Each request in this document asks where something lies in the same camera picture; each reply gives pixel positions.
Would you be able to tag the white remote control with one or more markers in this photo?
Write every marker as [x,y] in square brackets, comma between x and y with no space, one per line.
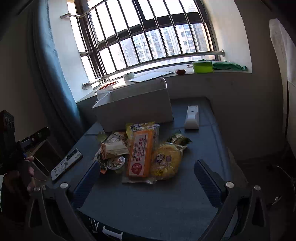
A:
[192,118]

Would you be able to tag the yellow round cake package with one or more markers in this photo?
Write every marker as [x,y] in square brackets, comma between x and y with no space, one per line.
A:
[166,160]

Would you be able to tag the yellow cracker bag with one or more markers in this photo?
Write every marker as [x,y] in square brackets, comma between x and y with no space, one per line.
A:
[131,128]

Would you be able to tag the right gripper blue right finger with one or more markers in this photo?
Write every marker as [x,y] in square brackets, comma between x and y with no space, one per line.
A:
[211,182]

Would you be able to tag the orange sausage package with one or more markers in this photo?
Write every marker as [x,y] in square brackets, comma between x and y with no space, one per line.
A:
[141,148]

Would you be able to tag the metal window guard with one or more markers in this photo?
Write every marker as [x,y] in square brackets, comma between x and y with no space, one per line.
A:
[114,37]

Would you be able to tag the tape roll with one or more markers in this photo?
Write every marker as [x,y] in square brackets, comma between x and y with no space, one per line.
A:
[129,76]

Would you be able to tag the white cardboard box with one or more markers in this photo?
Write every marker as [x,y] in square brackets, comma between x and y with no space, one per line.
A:
[136,103]

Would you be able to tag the small jelly cup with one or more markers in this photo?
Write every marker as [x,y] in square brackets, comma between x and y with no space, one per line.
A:
[116,163]

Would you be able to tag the red small object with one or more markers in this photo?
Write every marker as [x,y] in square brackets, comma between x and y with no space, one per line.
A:
[180,72]

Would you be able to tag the dark green snack packet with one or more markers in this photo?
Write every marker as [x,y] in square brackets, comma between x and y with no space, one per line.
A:
[179,139]

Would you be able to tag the teal curtain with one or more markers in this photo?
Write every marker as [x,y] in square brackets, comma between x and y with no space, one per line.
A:
[51,86]

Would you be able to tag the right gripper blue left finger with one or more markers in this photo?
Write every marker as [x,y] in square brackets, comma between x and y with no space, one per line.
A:
[84,186]

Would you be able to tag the small beige pastry packet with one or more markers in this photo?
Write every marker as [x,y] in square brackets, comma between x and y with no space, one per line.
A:
[114,149]

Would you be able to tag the smartphone with sticker case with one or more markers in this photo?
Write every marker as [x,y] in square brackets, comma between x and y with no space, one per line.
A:
[70,160]

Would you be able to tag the green plastic bag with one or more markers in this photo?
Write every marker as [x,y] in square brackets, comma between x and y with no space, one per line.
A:
[228,66]

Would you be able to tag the person left hand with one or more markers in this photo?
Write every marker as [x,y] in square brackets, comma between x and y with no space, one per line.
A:
[29,177]

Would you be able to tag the green plastic box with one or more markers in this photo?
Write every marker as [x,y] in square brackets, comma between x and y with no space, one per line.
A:
[202,67]

